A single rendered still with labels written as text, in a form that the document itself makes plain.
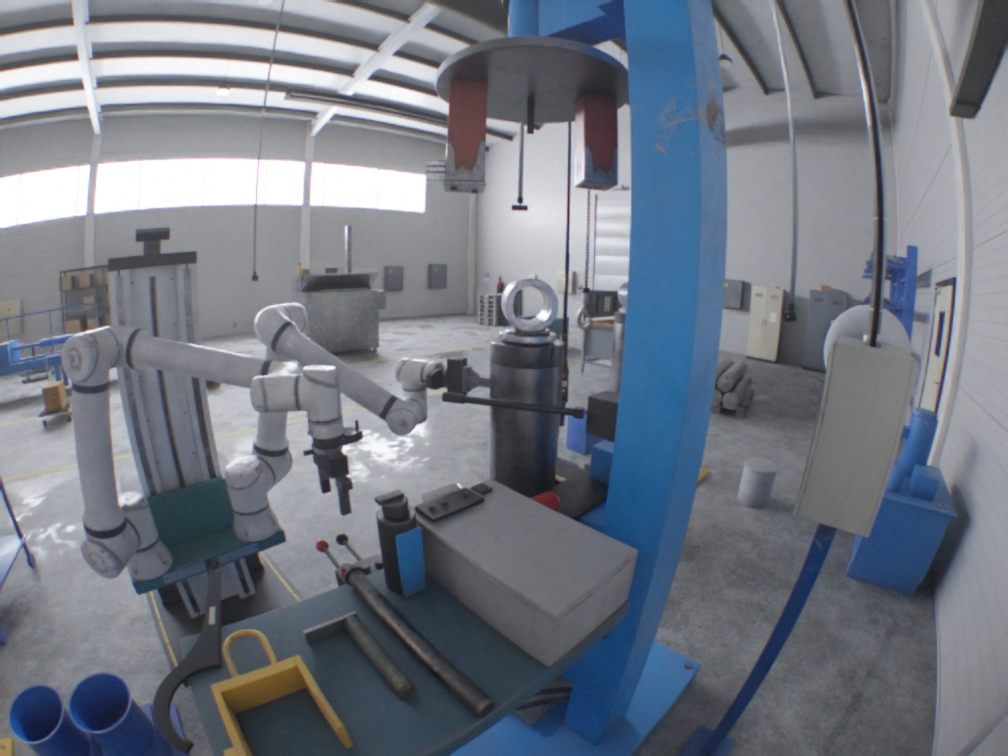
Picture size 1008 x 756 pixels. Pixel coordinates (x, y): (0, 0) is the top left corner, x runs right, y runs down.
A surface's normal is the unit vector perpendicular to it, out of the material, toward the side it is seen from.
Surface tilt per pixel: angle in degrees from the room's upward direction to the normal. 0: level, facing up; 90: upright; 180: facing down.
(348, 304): 90
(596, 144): 90
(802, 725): 0
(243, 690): 90
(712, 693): 0
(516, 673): 0
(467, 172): 90
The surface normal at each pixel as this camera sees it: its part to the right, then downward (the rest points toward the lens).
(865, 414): -0.72, 0.14
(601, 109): 0.11, 0.24
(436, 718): 0.03, -0.97
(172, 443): 0.77, 0.17
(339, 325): 0.62, 0.20
